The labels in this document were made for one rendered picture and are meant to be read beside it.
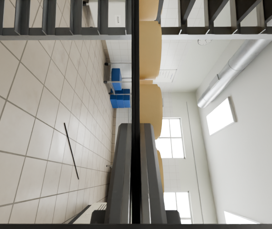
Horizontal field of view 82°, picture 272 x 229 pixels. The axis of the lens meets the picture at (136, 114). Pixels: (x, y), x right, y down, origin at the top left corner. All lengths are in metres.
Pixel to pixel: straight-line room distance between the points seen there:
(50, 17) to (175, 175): 4.93
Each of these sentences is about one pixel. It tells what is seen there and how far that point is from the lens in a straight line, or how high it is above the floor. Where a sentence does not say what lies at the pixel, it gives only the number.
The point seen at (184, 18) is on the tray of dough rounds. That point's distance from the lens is 0.60.
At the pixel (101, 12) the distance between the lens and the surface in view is 0.65.
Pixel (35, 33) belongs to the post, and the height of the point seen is 0.46.
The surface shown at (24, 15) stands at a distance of 0.74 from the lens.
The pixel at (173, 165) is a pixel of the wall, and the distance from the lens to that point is 5.20.
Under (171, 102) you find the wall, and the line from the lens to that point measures 5.79.
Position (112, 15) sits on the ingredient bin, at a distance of 2.83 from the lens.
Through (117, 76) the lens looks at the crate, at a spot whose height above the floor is 0.33.
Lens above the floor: 0.80
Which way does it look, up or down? level
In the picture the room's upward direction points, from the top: 90 degrees clockwise
